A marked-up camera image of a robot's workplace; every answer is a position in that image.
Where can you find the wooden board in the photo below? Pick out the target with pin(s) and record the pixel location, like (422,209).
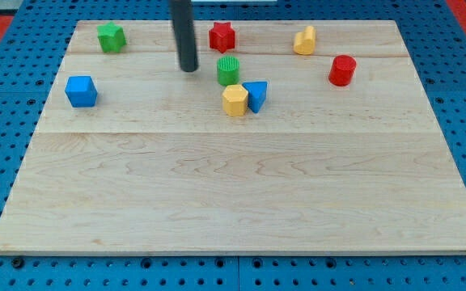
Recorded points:
(157,167)

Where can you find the yellow hexagon block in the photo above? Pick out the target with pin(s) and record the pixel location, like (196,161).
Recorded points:
(235,100)

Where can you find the blue triangle block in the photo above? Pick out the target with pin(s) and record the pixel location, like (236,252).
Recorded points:
(256,94)

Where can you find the green cylinder block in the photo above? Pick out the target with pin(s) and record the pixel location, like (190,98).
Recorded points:
(228,70)

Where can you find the red star block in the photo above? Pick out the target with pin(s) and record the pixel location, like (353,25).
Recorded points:
(222,37)

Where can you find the yellow heart block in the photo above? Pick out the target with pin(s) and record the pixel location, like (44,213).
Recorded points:
(305,41)

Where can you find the red cylinder block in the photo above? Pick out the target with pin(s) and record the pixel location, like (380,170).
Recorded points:
(342,70)

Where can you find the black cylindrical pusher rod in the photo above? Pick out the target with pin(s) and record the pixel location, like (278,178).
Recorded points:
(184,33)

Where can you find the blue cube block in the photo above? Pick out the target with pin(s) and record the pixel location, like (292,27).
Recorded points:
(81,91)

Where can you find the green star block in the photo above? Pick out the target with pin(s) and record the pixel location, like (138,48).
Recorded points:
(111,37)

